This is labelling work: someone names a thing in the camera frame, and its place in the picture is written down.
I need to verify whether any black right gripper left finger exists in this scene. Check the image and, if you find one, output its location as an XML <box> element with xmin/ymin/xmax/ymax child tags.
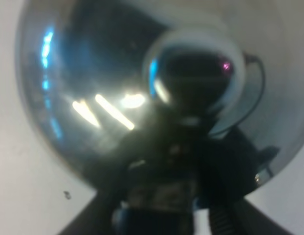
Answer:
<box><xmin>60</xmin><ymin>192</ymin><xmax>117</xmax><ymax>235</ymax></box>

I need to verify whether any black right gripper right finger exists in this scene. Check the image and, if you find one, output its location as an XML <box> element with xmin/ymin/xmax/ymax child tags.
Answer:
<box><xmin>209</xmin><ymin>197</ymin><xmax>291</xmax><ymax>235</ymax></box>

